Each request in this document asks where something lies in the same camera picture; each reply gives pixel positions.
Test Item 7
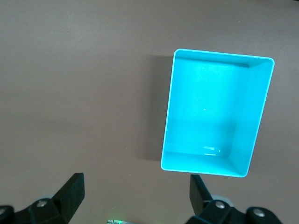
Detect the teal plastic bin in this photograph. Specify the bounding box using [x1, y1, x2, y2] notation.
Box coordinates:
[160, 48, 275, 178]

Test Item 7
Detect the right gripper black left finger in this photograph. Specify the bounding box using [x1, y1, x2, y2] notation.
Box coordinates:
[0, 172, 85, 224]

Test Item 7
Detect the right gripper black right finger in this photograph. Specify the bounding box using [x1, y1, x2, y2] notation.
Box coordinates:
[186, 174, 284, 224]

